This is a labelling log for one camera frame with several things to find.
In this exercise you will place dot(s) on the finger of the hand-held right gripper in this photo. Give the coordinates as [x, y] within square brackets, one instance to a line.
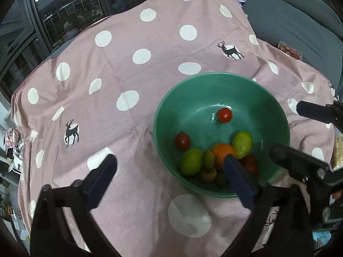
[313, 111]
[294, 160]

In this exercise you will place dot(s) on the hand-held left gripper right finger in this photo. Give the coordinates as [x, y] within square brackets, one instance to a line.
[238, 179]

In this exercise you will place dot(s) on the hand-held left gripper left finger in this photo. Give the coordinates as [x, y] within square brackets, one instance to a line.
[103, 184]

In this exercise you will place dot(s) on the red tomato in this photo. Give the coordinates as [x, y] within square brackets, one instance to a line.
[252, 170]
[225, 115]
[182, 141]
[249, 159]

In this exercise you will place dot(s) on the small brownish green fruit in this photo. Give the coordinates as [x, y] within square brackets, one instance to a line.
[207, 176]

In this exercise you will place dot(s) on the orange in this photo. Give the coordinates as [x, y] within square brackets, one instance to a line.
[221, 151]

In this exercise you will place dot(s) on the oval light green fruit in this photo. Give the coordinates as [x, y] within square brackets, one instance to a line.
[242, 144]

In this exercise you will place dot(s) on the pointed small green fruit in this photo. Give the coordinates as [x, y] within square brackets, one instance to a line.
[208, 159]

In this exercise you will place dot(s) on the green plastic bowl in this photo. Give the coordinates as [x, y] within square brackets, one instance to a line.
[193, 107]

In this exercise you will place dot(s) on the red snack packet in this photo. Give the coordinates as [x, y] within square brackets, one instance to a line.
[290, 50]

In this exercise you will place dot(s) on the grey sofa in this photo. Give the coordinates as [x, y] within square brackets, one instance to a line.
[294, 18]

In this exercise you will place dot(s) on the pile of clothes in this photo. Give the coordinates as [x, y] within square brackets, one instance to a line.
[12, 144]

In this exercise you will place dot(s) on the pink polka-dot blanket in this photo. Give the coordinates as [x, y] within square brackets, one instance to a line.
[120, 45]

